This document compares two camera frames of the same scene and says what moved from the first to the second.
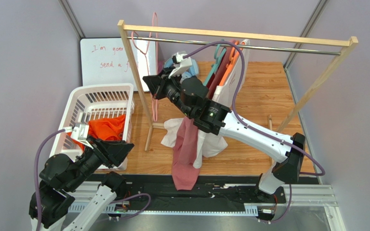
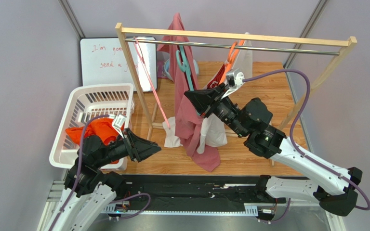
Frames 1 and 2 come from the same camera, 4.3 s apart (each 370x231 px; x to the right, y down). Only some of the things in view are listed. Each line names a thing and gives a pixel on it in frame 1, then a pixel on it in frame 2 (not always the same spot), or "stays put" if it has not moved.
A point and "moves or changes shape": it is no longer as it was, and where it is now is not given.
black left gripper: x=112 y=152 → x=141 y=148
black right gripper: x=160 y=86 → x=214 y=100
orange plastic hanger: x=231 y=62 stays put
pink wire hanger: x=144 y=53 → x=148 y=73
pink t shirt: x=186 y=147 moves or changes shape
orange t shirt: x=110 y=129 stays put
